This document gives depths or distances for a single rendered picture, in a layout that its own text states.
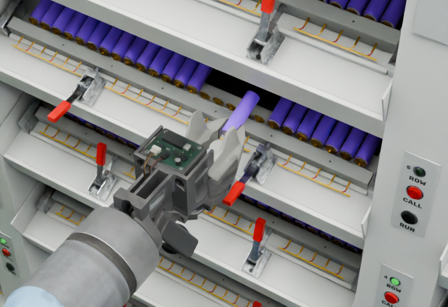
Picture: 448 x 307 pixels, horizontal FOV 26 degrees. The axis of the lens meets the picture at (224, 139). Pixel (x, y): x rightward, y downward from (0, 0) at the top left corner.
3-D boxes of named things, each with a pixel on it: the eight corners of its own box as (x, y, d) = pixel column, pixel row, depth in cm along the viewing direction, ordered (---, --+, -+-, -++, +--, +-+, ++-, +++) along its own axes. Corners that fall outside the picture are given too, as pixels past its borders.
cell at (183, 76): (210, 50, 131) (186, 89, 129) (199, 46, 131) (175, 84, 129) (207, 43, 129) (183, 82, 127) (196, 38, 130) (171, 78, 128)
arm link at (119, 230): (139, 308, 102) (67, 268, 106) (166, 276, 105) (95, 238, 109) (134, 258, 96) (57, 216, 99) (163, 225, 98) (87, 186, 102)
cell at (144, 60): (173, 35, 133) (148, 72, 131) (161, 30, 134) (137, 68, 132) (169, 28, 131) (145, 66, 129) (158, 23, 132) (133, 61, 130)
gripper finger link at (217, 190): (248, 165, 112) (201, 212, 107) (247, 174, 113) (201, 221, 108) (215, 147, 114) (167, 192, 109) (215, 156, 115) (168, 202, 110)
